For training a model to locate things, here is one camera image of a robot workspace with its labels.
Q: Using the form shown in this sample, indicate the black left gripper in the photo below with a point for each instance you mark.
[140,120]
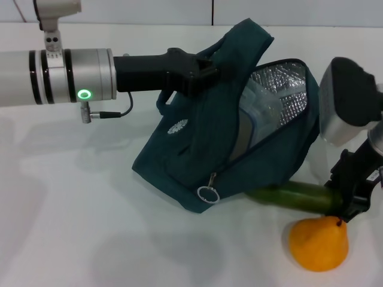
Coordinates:
[143,73]

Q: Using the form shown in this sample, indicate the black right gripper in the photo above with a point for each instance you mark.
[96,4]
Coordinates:
[368,176]

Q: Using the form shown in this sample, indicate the green cucumber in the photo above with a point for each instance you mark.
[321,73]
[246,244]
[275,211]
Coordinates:
[299,198]

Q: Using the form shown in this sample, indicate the clear blue-rimmed food container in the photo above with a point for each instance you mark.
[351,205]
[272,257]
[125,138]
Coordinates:
[260,104]

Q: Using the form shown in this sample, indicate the orange pear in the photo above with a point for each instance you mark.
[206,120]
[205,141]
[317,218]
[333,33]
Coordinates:
[317,245]

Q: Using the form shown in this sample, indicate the teal blue fabric bag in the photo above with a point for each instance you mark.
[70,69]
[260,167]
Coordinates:
[185,155]

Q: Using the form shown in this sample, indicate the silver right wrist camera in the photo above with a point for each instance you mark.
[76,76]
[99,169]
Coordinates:
[347,95]

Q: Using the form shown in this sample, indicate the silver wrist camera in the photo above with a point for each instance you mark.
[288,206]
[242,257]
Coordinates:
[57,7]
[347,95]

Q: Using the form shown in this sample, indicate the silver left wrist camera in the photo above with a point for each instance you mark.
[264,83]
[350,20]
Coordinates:
[57,7]

